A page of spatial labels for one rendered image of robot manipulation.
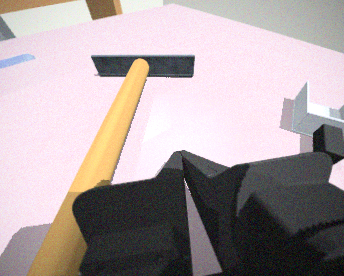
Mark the long scraper with wooden handle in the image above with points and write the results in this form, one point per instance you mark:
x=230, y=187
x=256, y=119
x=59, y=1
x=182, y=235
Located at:
x=63, y=247

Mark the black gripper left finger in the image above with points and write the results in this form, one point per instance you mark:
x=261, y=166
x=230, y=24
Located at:
x=136, y=204

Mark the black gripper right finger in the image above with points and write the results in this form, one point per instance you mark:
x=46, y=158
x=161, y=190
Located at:
x=221, y=193

